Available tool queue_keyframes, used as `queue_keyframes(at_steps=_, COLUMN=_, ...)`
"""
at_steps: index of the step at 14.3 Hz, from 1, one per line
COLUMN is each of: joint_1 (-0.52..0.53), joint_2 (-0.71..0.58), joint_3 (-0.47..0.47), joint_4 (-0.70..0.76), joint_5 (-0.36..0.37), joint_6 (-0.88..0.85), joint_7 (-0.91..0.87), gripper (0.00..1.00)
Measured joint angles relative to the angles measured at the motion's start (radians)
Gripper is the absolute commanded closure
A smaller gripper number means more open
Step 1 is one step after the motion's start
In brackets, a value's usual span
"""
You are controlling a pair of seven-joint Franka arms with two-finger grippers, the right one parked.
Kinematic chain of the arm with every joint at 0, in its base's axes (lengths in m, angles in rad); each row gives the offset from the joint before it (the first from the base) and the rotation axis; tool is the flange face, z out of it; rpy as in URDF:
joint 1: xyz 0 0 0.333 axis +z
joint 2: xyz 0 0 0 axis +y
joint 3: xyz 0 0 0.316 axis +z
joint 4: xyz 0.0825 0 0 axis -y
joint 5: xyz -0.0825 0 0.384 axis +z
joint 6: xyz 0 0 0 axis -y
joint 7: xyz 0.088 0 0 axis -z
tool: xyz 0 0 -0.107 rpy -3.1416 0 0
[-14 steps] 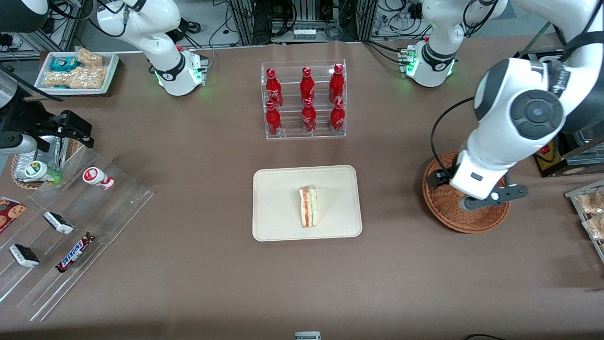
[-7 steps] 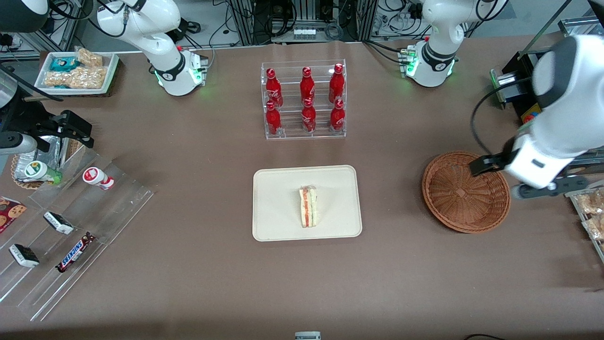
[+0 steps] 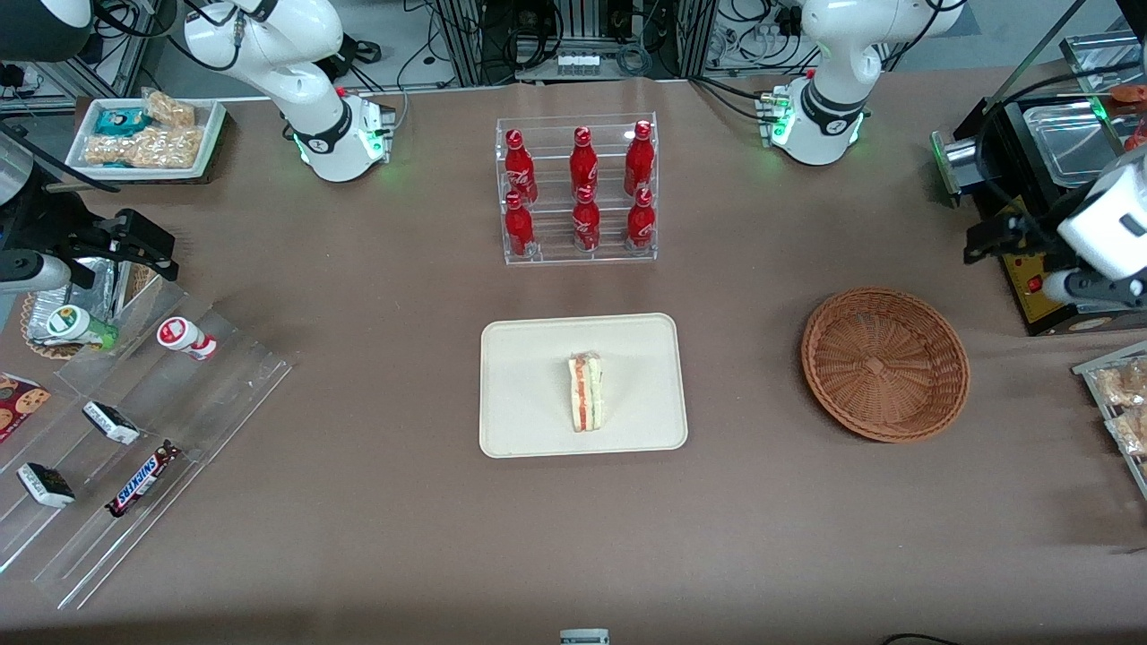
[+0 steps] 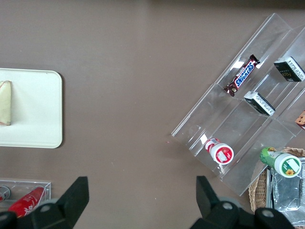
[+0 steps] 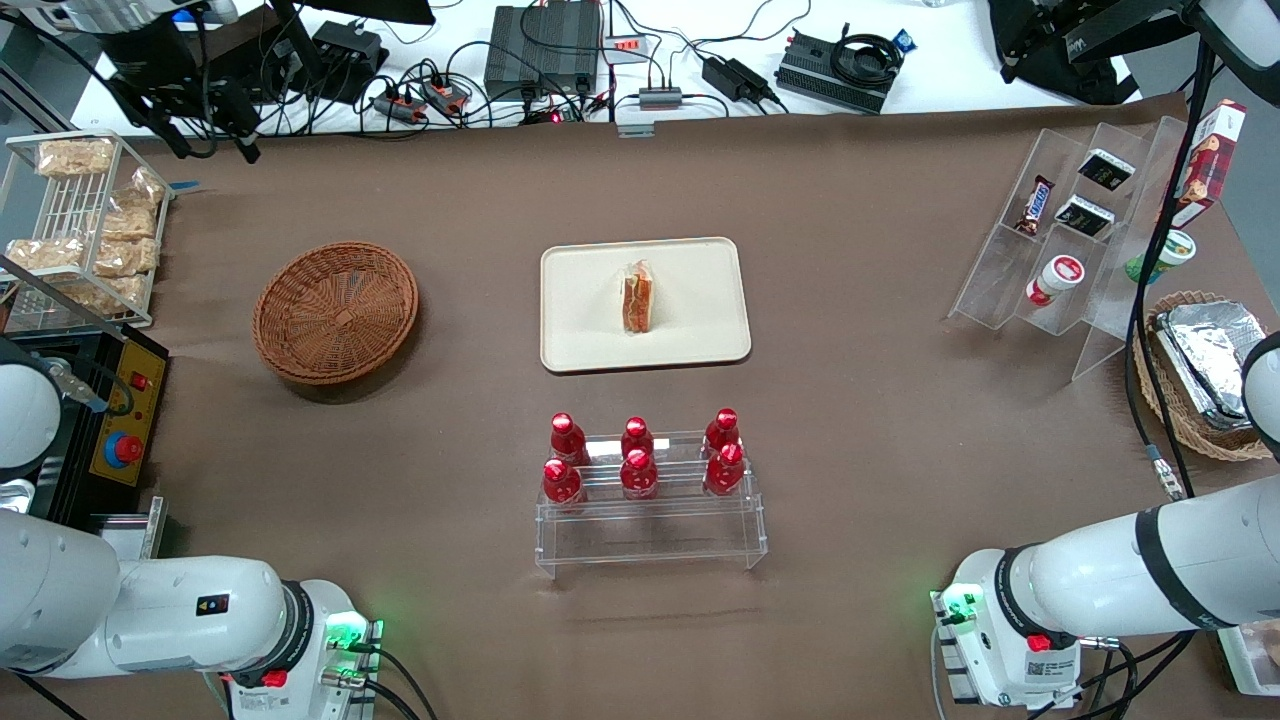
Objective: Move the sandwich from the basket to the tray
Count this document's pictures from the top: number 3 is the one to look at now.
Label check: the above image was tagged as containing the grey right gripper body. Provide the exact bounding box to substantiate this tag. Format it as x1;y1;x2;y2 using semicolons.
0;132;95;259

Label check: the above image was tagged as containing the triangular sandwich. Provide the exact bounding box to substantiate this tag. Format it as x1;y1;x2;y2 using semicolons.
565;350;608;434

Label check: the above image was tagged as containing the foil lined wicker basket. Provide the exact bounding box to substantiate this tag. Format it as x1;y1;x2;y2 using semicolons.
19;254;164;361

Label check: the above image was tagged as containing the grey pastry tray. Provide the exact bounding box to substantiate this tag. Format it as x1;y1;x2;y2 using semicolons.
1072;340;1147;500

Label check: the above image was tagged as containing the round brown wicker basket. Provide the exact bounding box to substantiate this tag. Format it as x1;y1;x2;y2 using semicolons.
800;287;971;444

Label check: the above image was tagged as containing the steel shelf tray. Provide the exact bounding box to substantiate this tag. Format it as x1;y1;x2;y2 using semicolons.
1059;30;1139;91

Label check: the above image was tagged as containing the beige rectangular serving tray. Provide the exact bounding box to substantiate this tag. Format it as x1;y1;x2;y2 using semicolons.
479;313;689;460

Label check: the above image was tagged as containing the black food warmer machine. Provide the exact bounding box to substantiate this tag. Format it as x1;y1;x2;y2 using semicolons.
930;88;1147;339

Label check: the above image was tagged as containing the green label yogurt bottle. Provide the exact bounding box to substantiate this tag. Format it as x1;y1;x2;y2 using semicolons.
46;304;120;351

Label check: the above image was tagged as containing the large rice cracker bag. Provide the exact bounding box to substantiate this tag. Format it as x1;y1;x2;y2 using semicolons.
82;125;206;170

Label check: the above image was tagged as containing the steel food pan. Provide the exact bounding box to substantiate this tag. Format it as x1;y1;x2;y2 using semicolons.
1022;100;1135;190

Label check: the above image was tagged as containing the red label yogurt bottle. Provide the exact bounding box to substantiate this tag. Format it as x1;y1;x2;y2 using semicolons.
156;315;219;362

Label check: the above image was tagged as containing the teal snack packet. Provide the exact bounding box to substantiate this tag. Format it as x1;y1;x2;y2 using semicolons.
93;107;150;138

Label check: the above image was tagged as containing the white rectangular snack dish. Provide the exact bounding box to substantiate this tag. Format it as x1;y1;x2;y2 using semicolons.
65;97;229;183

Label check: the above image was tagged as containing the small rice cracker bag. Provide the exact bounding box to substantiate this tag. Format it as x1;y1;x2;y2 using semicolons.
142;89;197;129

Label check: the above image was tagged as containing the red orange fried food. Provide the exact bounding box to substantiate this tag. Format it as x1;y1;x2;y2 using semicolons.
1109;82;1147;153

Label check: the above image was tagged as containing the wrapped golden pastry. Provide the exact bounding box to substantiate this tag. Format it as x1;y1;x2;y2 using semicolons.
1094;357;1147;409
1105;407;1147;459

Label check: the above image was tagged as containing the clear acrylic stepped shelf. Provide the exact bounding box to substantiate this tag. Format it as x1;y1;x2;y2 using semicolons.
0;267;296;613

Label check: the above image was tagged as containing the red cookie packet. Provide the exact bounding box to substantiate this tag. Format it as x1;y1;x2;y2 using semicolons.
0;371;53;445

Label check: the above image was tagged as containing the black white snack bar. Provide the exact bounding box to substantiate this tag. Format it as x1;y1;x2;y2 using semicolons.
16;461;78;510
81;400;142;447

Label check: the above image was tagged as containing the brown snickers bar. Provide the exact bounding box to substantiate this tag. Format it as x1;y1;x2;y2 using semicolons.
105;440;184;519

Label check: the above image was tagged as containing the red cola bottle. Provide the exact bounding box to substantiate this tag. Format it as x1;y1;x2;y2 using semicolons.
624;120;656;196
625;186;657;251
504;192;537;259
569;126;599;196
505;129;539;205
572;185;602;254

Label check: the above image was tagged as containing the aluminium equipment rack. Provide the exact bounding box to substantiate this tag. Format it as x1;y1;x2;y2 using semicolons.
433;0;720;88

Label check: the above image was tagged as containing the clear acrylic bottle rack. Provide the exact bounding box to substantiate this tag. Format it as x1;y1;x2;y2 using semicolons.
495;113;660;266

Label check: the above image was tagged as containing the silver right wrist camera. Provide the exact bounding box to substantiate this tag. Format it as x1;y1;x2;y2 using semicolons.
0;249;73;295

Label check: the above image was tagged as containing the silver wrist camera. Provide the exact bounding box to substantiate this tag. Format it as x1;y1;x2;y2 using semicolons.
1041;268;1147;311
0;249;73;295

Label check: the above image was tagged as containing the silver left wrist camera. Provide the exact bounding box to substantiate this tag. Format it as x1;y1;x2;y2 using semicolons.
1041;268;1147;311

